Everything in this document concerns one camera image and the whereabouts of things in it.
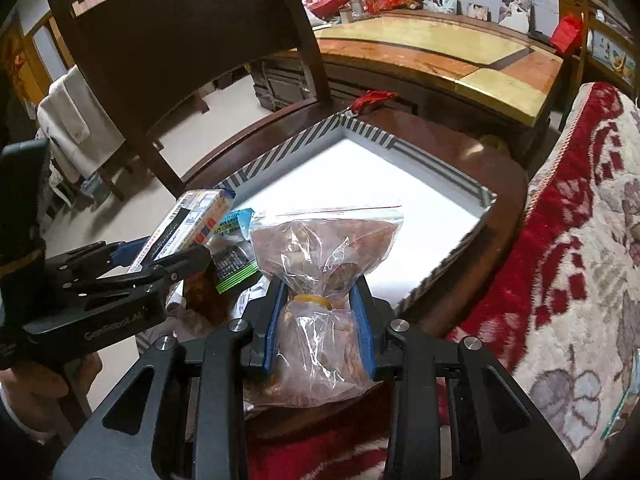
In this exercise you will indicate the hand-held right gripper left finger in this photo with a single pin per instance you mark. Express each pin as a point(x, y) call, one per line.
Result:
point(276, 325)

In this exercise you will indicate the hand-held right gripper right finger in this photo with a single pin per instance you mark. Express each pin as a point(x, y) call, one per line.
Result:
point(364, 330)

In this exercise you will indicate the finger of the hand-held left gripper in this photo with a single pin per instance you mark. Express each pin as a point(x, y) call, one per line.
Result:
point(117, 252)
point(165, 272)

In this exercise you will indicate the clear bag dark snacks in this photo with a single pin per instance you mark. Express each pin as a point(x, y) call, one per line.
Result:
point(205, 297)

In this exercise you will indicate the green black snack packet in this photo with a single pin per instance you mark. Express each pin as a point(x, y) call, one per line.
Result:
point(232, 265)

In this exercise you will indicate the blue white snack packet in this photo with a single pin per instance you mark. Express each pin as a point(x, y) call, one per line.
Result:
point(232, 222)

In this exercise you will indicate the clear zip bag brown snacks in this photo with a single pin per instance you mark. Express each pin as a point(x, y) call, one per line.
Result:
point(320, 250)

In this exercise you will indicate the striped cardboard box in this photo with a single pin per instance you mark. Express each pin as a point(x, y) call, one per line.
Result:
point(380, 195)

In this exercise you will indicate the person's left forearm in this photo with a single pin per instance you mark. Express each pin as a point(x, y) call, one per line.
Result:
point(10, 432)

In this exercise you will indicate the person's left hand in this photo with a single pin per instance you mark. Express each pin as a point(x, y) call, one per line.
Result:
point(35, 385)

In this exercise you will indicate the white garment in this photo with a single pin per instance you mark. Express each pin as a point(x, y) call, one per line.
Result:
point(65, 110)

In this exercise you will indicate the dark storage crate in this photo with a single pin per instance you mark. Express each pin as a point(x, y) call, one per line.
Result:
point(280, 85)

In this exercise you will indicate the floral fleece blanket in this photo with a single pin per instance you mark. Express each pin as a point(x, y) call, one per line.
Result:
point(575, 240)

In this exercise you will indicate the dark wooden chair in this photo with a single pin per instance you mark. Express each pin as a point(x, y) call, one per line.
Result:
point(200, 35)

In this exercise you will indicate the white green snack packet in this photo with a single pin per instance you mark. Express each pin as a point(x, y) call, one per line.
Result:
point(616, 410)

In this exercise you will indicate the wooden table with glass top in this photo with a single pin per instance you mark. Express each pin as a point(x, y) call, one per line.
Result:
point(440, 55)

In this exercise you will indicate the red box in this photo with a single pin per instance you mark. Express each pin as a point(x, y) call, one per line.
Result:
point(325, 0)

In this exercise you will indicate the large photo print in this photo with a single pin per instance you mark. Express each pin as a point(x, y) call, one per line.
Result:
point(515, 12)

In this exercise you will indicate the red gift bag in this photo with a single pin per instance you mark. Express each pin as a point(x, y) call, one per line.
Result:
point(567, 35)

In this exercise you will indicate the wooden shelf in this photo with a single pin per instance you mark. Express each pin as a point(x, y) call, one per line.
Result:
point(592, 25)

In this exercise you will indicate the couple photo frame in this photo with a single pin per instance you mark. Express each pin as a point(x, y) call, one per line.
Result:
point(441, 2)

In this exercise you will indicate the small photo frame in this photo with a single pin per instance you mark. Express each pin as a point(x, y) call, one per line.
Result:
point(477, 10)

